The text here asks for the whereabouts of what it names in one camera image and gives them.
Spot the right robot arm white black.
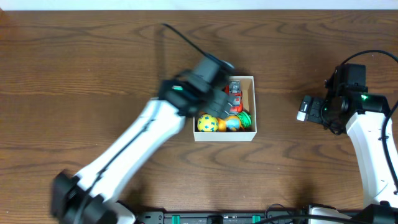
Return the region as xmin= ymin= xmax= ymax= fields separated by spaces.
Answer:
xmin=297 ymin=63 xmax=397 ymax=223

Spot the red toy truck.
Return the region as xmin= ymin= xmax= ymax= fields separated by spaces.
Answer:
xmin=224 ymin=80 xmax=243 ymax=114

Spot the green ribbed plastic wheel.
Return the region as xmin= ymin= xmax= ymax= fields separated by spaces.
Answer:
xmin=237 ymin=111 xmax=252 ymax=129

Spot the black rail at table edge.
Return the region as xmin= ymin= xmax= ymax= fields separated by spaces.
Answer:
xmin=133 ymin=203 xmax=368 ymax=224

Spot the orange duck toy blue hat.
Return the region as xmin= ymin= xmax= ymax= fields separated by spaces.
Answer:
xmin=217 ymin=115 xmax=243 ymax=132

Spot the white cardboard box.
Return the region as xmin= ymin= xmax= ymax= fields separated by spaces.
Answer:
xmin=192 ymin=76 xmax=257 ymax=142

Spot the yellow ball with blue letters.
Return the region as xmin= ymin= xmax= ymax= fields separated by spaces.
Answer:
xmin=197 ymin=114 xmax=218 ymax=132

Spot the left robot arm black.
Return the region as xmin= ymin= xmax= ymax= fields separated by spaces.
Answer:
xmin=50 ymin=55 xmax=235 ymax=224

